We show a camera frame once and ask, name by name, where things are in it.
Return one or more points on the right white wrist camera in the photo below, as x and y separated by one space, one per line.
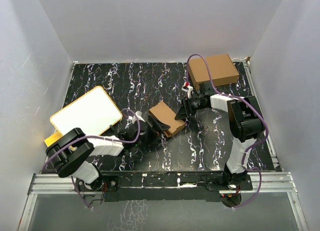
188 89

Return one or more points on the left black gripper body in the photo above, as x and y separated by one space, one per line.
150 134

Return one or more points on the aluminium frame rail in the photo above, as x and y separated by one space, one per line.
267 182

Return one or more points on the closed brown cardboard box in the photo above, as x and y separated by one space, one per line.
222 70

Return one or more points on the white board yellow rim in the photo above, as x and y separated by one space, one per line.
93 112

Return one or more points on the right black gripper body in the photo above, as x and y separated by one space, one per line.
194 105

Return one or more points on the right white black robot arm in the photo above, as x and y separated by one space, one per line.
245 122

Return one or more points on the yellow flat board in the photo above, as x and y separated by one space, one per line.
53 141

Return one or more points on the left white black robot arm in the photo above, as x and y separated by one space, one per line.
68 155

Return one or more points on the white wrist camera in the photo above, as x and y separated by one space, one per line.
136 117
188 89

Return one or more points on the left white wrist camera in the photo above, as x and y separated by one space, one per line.
136 117

